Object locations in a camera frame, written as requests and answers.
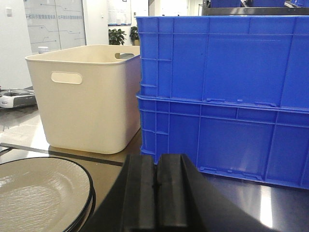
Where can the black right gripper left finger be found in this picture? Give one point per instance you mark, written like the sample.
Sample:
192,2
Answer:
129,205

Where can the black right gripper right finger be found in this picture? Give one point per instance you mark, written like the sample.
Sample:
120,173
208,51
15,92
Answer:
187,202

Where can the beige plate black rim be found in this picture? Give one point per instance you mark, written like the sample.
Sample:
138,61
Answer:
42,194
85,213

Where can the lower blue plastic crate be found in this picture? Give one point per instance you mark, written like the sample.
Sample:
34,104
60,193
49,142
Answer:
259,144

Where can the blue plastic crate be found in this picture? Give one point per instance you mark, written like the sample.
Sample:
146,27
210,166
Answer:
254,60
259,144

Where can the beige plastic bin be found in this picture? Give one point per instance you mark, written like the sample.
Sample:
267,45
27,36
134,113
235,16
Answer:
86,96

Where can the white grey device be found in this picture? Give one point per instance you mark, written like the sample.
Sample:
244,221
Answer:
17,97

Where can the green potted plant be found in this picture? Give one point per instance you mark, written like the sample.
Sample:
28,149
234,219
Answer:
116,37

